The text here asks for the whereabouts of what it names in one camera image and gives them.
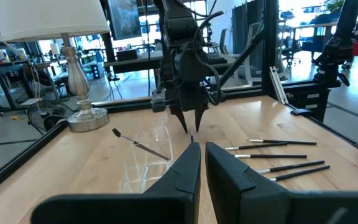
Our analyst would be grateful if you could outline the silver table lamp white shade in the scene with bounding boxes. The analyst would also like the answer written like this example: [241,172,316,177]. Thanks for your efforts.
[0,0,111,133]

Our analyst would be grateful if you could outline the black office desk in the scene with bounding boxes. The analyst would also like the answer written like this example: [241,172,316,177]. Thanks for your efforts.
[103,50,164,75]

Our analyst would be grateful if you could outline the grey office chair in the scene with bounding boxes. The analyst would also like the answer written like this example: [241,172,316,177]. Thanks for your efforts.
[237,21,288,85]

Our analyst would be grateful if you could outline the black pen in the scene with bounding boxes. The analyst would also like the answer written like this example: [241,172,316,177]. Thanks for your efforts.
[234,154,308,159]
[255,160,326,174]

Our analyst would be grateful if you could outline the clear acrylic organizer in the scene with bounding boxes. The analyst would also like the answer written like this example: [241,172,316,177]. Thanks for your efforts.
[121,126,174,194]

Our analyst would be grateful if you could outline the black work table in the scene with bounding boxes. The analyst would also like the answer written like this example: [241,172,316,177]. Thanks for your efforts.
[0,59,62,110]

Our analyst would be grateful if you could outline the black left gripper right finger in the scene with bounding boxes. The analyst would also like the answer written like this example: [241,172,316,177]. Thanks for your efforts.
[204,142,358,224]

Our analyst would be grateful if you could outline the silver aluminium bar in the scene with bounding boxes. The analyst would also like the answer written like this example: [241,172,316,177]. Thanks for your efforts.
[268,65,290,106]

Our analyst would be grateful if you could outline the black looped gripper cable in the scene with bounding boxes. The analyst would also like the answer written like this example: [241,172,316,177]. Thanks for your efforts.
[192,10,226,106]

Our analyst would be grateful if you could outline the large black display screen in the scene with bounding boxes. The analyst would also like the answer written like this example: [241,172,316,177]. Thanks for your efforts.
[106,0,142,40]

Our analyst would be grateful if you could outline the dark folding partition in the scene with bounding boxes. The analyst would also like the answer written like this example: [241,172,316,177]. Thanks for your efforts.
[231,0,263,55]

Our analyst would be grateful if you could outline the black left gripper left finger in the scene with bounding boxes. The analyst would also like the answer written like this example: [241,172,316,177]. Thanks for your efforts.
[30,142,202,224]

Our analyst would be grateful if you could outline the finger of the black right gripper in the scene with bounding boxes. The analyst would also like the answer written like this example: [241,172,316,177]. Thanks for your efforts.
[168,103,189,134]
[194,105,210,133]

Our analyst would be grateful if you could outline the black aluminium table frame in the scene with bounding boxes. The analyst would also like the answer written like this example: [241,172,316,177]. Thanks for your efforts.
[0,0,358,200]

